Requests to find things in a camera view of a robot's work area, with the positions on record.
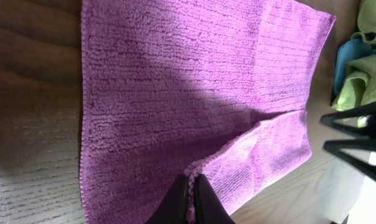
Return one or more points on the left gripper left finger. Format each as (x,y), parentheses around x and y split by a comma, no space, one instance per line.
(173,207)

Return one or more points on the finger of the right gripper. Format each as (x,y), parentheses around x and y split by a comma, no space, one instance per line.
(359,122)
(358,153)

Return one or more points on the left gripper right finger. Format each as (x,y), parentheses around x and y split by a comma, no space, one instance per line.
(208,208)

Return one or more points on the purple microfiber cloth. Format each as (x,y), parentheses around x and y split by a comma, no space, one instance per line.
(192,87)

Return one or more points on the small green cloth with label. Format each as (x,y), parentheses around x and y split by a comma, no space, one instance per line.
(359,86)

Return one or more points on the blue cloth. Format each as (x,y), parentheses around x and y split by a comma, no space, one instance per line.
(351,50)

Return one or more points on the large green cloth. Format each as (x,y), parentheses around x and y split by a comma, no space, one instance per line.
(366,23)

